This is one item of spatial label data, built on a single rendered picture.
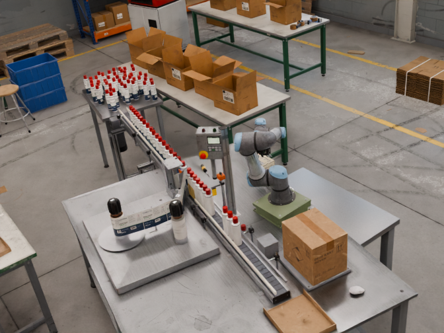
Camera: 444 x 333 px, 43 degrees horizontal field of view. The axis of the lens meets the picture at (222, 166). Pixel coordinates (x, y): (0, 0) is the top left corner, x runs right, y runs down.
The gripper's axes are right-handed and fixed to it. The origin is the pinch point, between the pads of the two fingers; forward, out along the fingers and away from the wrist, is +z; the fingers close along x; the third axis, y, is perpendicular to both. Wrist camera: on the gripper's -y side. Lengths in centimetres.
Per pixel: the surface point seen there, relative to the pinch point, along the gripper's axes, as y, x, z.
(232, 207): 17.0, -40.0, 11.2
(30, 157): -335, -82, 105
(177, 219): 23, -86, -6
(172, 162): -26, -57, -14
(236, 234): 50, -62, 2
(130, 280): 31, -127, 12
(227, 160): 17, -40, -27
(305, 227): 88, -40, -13
